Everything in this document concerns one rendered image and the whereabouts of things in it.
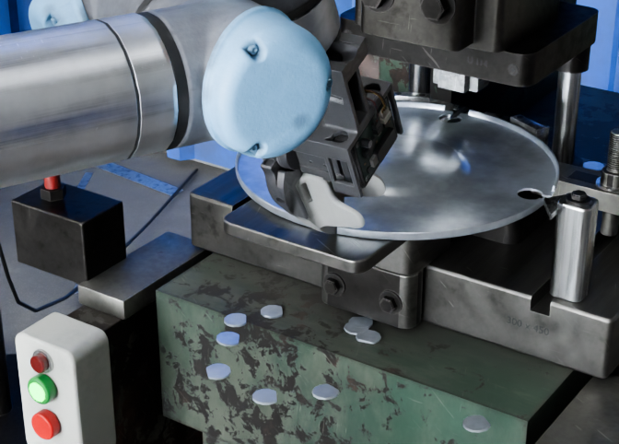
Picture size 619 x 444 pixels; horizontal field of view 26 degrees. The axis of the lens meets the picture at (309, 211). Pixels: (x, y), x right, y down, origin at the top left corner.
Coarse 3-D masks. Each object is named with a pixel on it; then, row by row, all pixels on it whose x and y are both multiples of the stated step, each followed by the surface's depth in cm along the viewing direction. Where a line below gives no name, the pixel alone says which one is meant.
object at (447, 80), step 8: (440, 72) 127; (448, 72) 126; (440, 80) 127; (448, 80) 127; (456, 80) 126; (464, 80) 126; (472, 80) 126; (480, 80) 126; (448, 88) 127; (456, 88) 126; (464, 88) 126; (472, 88) 126; (480, 88) 127
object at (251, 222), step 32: (224, 224) 112; (256, 224) 111; (288, 224) 111; (320, 256) 107; (352, 256) 106; (384, 256) 108; (416, 256) 118; (352, 288) 122; (384, 288) 120; (416, 288) 119; (384, 320) 122; (416, 320) 121
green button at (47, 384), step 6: (36, 378) 124; (42, 378) 124; (48, 378) 124; (42, 384) 124; (48, 384) 124; (54, 384) 124; (48, 390) 124; (54, 390) 124; (48, 396) 124; (54, 396) 125; (42, 402) 124; (48, 402) 124
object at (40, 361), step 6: (36, 354) 123; (42, 354) 123; (48, 354) 123; (30, 360) 123; (36, 360) 123; (42, 360) 123; (48, 360) 123; (36, 366) 123; (42, 366) 123; (48, 366) 123; (42, 372) 123; (48, 372) 124
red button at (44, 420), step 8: (32, 416) 126; (40, 416) 126; (48, 416) 126; (32, 424) 127; (40, 424) 126; (48, 424) 125; (56, 424) 126; (40, 432) 127; (48, 432) 126; (56, 432) 126
